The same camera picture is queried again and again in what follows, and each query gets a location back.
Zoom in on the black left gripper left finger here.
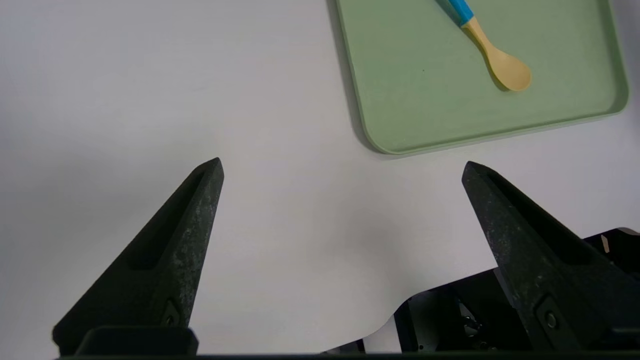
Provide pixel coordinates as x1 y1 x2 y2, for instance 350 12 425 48
52 157 225 353

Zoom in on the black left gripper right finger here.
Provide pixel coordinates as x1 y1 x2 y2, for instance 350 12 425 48
461 161 640 353

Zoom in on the wooden spoon with blue handle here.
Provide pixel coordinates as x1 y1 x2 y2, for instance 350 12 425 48
446 0 532 93

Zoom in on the light green plastic tray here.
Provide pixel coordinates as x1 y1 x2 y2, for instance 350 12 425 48
334 0 630 156

